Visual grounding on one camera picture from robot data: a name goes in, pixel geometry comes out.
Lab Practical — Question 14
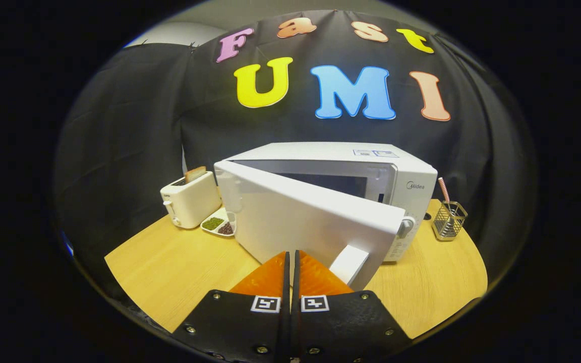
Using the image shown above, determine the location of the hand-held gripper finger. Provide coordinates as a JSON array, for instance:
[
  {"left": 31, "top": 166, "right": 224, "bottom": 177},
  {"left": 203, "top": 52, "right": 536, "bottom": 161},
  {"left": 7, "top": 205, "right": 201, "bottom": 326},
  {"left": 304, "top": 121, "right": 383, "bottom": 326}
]
[
  {"left": 172, "top": 251, "right": 291, "bottom": 363},
  {"left": 290, "top": 250, "right": 412, "bottom": 363}
]

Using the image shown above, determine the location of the white divided dish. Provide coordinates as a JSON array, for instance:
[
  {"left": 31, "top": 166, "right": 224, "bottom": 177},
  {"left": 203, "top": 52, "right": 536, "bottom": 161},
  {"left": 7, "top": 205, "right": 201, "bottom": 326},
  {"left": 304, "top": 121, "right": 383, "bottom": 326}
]
[{"left": 200, "top": 207, "right": 237, "bottom": 237}]

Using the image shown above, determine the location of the wire mesh holder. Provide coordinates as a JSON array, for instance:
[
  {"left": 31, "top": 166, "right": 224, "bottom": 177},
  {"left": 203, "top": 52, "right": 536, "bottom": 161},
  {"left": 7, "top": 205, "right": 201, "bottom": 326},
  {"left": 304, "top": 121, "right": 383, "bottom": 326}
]
[{"left": 432, "top": 201, "right": 469, "bottom": 241}]

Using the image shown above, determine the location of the white microwave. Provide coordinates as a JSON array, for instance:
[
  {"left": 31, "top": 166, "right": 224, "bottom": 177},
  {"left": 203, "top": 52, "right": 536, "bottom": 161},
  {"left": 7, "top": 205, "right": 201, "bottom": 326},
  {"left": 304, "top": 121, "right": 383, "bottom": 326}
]
[{"left": 213, "top": 142, "right": 438, "bottom": 291}]

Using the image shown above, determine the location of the white toaster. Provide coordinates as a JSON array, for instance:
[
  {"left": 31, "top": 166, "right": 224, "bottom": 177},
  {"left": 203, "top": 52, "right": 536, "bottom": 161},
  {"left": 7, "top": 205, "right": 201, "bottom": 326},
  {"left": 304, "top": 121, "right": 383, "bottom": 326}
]
[{"left": 160, "top": 171, "right": 223, "bottom": 229}]

